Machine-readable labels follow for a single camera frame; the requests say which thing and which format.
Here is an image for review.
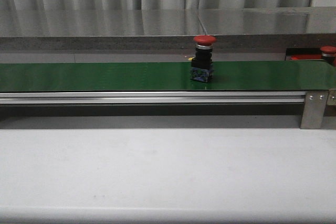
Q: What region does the red mushroom push button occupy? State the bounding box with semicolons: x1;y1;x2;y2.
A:
190;35;216;83
320;46;336;65

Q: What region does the red plastic tray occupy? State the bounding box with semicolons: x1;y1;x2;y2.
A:
289;54;335;67

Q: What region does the steel conveyor support leg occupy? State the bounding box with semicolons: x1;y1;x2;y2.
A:
300;91;328;130

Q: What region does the aluminium conveyor frame rail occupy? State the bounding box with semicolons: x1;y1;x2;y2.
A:
0;89;336;107

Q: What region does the green conveyor belt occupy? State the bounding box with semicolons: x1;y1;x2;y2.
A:
1;60;335;92

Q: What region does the grey stone countertop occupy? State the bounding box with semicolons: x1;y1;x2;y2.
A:
1;7;335;63

